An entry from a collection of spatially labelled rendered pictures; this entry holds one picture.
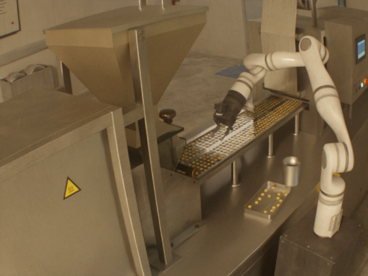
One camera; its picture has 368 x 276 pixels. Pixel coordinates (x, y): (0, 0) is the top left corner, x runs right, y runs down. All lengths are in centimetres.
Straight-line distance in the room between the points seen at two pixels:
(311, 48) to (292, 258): 71
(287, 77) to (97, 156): 118
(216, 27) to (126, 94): 563
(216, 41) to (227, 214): 543
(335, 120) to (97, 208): 74
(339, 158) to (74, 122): 73
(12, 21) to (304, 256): 436
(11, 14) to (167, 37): 400
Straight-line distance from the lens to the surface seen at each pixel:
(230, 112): 148
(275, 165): 174
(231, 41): 655
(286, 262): 140
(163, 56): 110
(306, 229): 138
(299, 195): 155
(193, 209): 138
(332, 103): 126
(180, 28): 109
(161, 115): 122
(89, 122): 87
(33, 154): 81
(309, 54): 138
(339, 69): 192
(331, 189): 122
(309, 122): 202
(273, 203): 150
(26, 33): 507
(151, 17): 100
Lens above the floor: 166
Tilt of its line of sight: 26 degrees down
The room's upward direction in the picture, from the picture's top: 6 degrees counter-clockwise
